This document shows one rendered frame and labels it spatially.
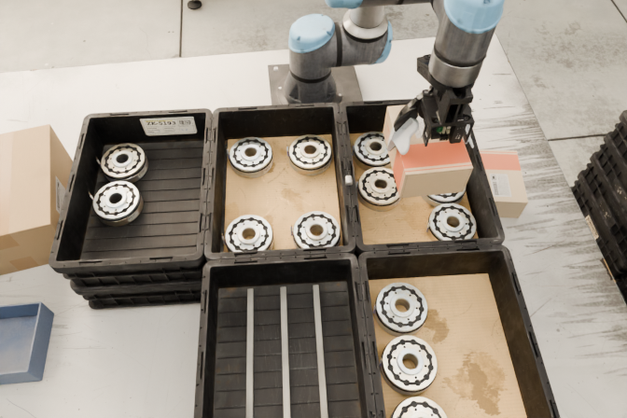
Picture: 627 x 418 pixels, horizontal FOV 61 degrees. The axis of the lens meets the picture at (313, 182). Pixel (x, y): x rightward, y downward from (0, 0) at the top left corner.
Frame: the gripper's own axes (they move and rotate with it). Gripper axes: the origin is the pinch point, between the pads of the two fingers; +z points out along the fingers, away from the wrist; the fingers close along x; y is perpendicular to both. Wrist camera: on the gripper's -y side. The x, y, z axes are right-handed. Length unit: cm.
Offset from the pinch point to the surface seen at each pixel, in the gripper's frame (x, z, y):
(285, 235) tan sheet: -27.4, 26.7, 1.5
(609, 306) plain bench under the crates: 45, 40, 22
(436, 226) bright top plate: 5.4, 23.7, 4.7
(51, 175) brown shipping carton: -80, 25, -20
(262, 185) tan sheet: -31.5, 26.8, -12.6
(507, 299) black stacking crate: 14.1, 20.9, 23.7
